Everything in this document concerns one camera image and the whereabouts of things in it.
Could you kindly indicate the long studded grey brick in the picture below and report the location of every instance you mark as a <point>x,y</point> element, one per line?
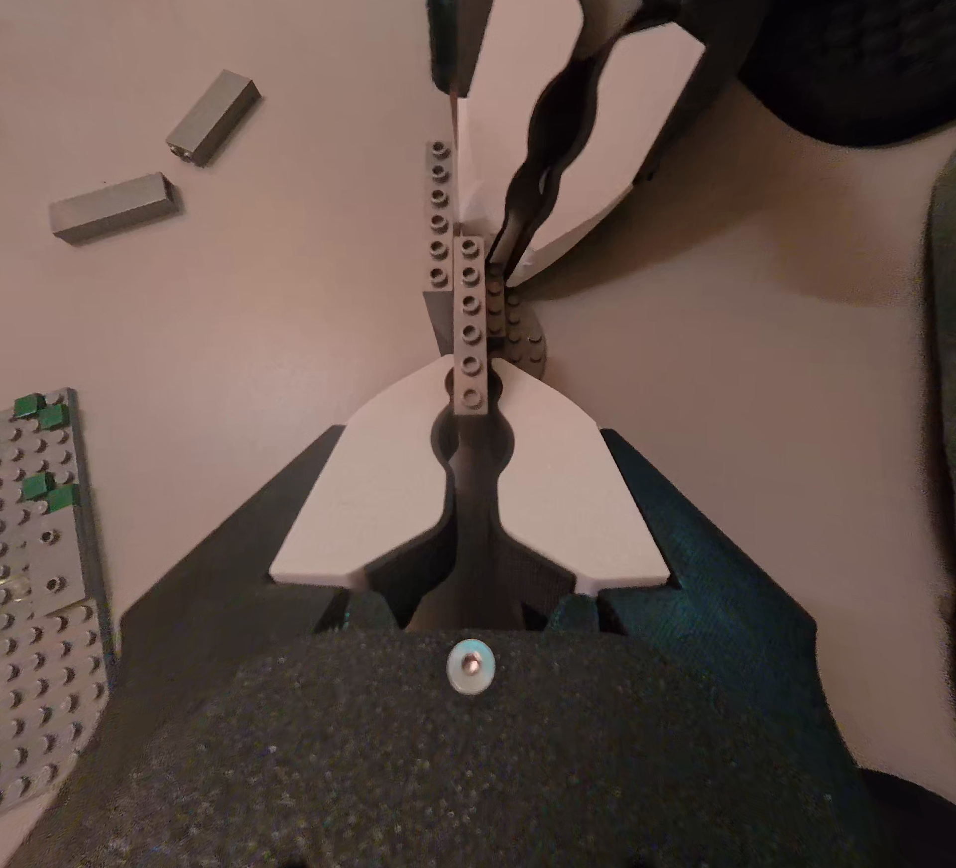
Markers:
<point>470,330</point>

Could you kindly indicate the grey brick assembly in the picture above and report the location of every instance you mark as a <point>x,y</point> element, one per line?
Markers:
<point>439,211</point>

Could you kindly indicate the grey baseplate with green bricks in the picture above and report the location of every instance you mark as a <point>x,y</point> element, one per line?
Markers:
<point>45,659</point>

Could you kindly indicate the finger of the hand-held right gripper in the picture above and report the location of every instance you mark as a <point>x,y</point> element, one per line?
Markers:
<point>508,24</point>
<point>635,106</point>

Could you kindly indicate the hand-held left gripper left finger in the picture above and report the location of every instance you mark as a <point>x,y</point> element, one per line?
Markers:
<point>366,495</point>

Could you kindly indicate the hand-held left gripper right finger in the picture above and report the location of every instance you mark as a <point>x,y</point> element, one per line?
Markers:
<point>575,495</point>

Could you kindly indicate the plain grey brick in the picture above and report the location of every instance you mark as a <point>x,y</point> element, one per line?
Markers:
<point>112,211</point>
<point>213,118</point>

